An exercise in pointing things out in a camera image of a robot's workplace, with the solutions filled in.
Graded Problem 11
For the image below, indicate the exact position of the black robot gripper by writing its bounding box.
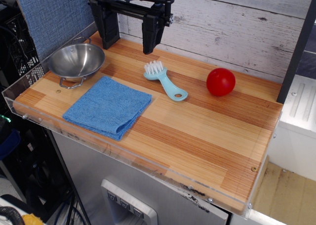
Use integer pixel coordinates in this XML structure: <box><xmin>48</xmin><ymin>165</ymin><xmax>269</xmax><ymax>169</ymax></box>
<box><xmin>88</xmin><ymin>0</ymin><xmax>174</xmax><ymax>54</ymax></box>

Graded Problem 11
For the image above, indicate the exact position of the blue microfiber cloth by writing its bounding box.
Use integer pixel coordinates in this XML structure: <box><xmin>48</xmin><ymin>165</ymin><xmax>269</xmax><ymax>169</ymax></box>
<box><xmin>63</xmin><ymin>77</ymin><xmax>152</xmax><ymax>141</ymax></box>

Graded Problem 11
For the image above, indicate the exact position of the light blue scrub brush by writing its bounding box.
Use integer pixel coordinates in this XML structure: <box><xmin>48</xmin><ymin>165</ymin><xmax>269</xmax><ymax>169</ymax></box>
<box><xmin>144</xmin><ymin>60</ymin><xmax>188</xmax><ymax>102</ymax></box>

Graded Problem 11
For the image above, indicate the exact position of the blue fabric panel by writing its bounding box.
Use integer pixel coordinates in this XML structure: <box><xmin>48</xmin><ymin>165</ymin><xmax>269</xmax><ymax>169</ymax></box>
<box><xmin>17</xmin><ymin>0</ymin><xmax>97</xmax><ymax>61</ymax></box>

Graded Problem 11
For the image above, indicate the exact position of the red ball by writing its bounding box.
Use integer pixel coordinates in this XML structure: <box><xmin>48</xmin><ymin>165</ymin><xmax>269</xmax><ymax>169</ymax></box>
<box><xmin>206</xmin><ymin>68</ymin><xmax>236</xmax><ymax>96</ymax></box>

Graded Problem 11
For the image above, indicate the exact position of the black plastic crate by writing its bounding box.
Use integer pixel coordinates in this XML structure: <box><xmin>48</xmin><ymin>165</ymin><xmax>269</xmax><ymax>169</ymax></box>
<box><xmin>0</xmin><ymin>13</ymin><xmax>39</xmax><ymax>78</ymax></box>

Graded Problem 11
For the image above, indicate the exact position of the stainless steel cabinet with dispenser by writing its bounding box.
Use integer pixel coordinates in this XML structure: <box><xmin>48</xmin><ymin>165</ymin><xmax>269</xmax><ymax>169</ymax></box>
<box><xmin>53</xmin><ymin>133</ymin><xmax>231</xmax><ymax>225</ymax></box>

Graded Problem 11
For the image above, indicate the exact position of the white plastic unit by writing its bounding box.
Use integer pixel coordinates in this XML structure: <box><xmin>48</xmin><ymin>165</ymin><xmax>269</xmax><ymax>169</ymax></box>
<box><xmin>267</xmin><ymin>75</ymin><xmax>316</xmax><ymax>180</ymax></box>

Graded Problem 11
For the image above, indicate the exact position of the stainless steel bowl with handles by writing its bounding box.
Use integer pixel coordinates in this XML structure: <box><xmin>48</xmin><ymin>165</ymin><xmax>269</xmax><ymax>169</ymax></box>
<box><xmin>48</xmin><ymin>38</ymin><xmax>106</xmax><ymax>89</ymax></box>

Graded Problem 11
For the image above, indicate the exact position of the dark grey vertical post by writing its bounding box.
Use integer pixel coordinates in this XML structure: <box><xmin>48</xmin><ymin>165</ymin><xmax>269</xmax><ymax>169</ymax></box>
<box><xmin>276</xmin><ymin>0</ymin><xmax>316</xmax><ymax>104</ymax></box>

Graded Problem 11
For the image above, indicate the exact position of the black braided cable sleeve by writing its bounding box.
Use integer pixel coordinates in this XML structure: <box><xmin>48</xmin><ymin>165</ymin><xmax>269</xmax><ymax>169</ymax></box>
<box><xmin>0</xmin><ymin>205</ymin><xmax>25</xmax><ymax>225</ymax></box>

